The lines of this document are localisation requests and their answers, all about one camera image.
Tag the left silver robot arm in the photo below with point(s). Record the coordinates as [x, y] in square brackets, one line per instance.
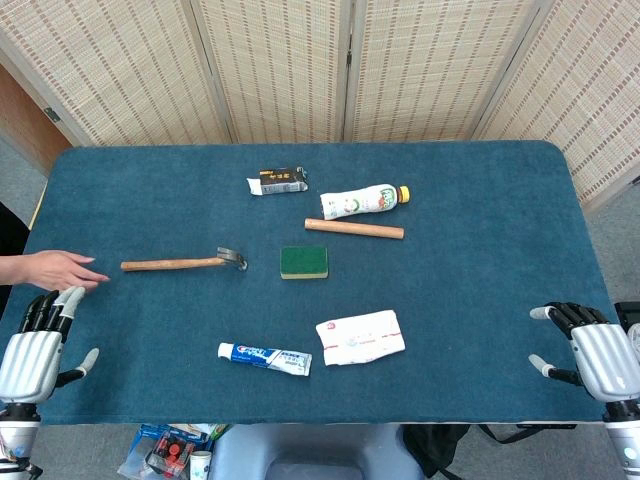
[17, 435]

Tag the bare human hand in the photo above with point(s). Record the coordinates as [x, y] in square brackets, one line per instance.
[57, 270]

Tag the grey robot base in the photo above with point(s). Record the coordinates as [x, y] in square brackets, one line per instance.
[312, 452]

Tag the white drink bottle yellow cap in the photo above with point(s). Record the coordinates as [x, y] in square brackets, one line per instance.
[360, 201]

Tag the black white small carton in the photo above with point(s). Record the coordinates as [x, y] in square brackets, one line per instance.
[280, 182]

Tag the white paper cup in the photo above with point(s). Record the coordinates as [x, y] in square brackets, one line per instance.
[201, 465]

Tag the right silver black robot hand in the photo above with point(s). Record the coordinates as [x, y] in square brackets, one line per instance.
[602, 357]

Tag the white pink wet wipes pack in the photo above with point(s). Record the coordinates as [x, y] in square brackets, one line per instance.
[360, 337]

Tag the black bag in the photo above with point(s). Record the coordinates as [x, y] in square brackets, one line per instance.
[440, 447]

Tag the green yellow sponge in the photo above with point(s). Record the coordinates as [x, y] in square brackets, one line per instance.
[304, 261]

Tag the blue white toothpaste tube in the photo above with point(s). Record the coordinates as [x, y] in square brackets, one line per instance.
[265, 358]

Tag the blue table cloth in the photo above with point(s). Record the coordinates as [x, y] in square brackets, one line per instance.
[320, 300]

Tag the woven bamboo folding screen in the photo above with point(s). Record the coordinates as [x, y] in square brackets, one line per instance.
[320, 65]

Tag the wooden cylinder rod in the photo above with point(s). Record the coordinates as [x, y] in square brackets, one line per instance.
[354, 228]

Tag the person forearm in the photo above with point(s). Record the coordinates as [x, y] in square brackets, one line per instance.
[11, 270]

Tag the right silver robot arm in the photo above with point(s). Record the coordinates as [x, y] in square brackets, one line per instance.
[625, 435]

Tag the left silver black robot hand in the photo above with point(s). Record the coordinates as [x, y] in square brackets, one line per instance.
[29, 352]

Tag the clear plastic box with items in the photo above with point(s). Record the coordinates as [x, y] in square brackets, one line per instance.
[167, 450]

